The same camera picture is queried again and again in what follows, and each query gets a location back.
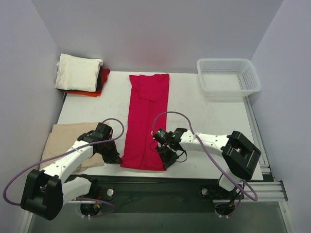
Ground magenta red t shirt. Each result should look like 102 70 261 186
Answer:
121 74 170 171

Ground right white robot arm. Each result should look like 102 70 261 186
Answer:
153 128 261 198

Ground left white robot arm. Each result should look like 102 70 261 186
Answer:
20 122 121 220

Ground folded red orange shirts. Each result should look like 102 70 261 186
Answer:
65 68 110 97

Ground folded beige t shirt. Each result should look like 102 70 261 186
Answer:
41 122 104 174

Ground folded white t shirt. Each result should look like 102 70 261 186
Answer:
55 53 104 92

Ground white plastic basket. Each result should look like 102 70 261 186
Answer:
197 58 261 98

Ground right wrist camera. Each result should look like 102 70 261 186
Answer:
153 128 173 145

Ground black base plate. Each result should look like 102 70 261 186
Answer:
69 174 243 214

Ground aluminium right side rail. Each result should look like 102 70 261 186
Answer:
243 97 271 175

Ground aluminium rail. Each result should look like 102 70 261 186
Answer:
27 181 289 204
243 97 271 175

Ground aluminium front rail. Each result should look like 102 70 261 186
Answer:
27 181 289 204

